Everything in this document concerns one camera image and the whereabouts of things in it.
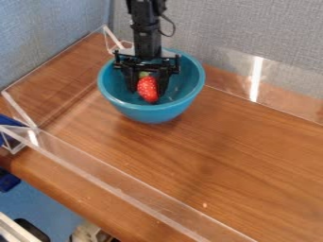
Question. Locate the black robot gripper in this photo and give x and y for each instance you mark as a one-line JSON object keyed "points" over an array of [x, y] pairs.
{"points": [[147, 57]]}

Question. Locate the red toy strawberry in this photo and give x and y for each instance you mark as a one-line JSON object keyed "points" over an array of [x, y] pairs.
{"points": [[147, 87]]}

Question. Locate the blue plastic bowl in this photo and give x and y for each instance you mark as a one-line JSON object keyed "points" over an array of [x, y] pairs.
{"points": [[143, 105]]}

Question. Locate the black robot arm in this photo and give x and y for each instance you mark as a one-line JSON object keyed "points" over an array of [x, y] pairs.
{"points": [[146, 14]]}

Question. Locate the blue clamp under table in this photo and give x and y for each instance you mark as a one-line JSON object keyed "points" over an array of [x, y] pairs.
{"points": [[10, 146]]}

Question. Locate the white object under table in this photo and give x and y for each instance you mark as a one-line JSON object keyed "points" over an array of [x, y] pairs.
{"points": [[91, 233]]}

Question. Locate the black and white equipment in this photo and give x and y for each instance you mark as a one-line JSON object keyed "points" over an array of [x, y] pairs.
{"points": [[19, 230]]}

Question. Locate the clear acrylic barrier wall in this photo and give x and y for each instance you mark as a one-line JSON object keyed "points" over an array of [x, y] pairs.
{"points": [[231, 173]]}

